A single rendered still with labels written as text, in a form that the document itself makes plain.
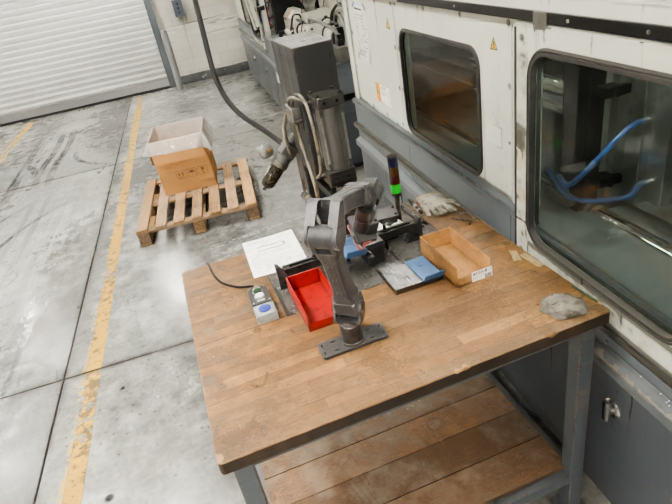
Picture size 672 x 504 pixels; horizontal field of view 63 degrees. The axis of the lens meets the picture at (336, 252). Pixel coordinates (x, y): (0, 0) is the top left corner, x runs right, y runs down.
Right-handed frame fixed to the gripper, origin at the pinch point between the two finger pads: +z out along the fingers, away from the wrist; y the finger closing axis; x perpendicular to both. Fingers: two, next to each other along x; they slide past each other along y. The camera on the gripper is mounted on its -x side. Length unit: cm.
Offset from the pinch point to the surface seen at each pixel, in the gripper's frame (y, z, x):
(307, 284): 0.5, 18.6, 16.4
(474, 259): -13.5, 4.5, -36.7
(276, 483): -47, 74, 41
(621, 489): -90, 41, -64
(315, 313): -14.6, 10.9, 18.7
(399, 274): -9.6, 8.9, -11.9
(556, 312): -45, -12, -41
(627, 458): -83, 27, -63
